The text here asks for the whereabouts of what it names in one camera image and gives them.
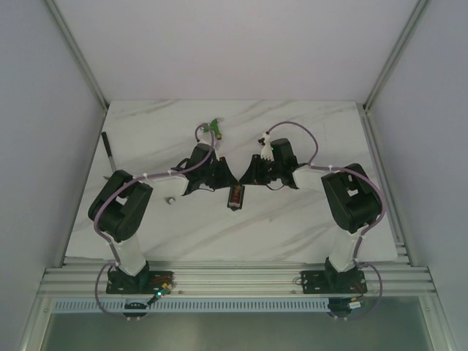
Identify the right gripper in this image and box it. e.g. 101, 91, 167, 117
238, 154, 282, 186

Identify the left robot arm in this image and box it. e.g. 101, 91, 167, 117
88, 143, 238, 294

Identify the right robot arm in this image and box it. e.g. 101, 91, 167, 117
240, 135, 385, 292

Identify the silver open-end wrench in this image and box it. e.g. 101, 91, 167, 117
165, 197, 176, 205

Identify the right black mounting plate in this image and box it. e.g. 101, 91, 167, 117
301, 270, 368, 295

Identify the black mounting plate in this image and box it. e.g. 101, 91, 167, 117
301, 270, 368, 295
106, 271, 173, 295

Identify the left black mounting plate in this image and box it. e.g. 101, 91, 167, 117
106, 271, 173, 295

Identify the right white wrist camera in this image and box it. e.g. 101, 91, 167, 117
257, 132, 274, 162

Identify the white slotted cable duct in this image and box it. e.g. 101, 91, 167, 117
50, 296, 418, 314

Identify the claw hammer black handle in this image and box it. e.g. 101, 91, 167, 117
101, 132, 116, 173

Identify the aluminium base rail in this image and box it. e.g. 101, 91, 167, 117
38, 259, 436, 297

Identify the right aluminium frame post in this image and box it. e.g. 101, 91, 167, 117
363, 0, 431, 112

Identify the aluminium frame post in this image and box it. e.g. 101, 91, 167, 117
44, 0, 110, 113
363, 0, 431, 112

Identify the left aluminium frame post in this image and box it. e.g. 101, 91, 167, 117
44, 0, 110, 113

